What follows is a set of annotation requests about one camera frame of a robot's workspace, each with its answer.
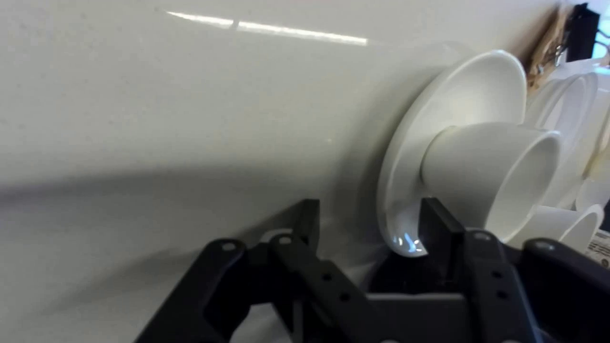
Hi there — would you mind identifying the white saucer plate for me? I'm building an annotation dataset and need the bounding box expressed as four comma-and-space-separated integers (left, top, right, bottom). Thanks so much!
374, 47, 530, 259

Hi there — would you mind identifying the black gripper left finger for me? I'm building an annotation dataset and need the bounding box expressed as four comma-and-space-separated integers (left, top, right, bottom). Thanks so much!
292, 198, 323, 251

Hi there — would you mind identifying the small white teacup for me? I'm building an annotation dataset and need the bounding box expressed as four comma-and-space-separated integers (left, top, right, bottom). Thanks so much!
420, 120, 565, 243

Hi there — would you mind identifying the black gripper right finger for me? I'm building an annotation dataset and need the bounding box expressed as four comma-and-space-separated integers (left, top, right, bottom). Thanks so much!
418, 196, 467, 272

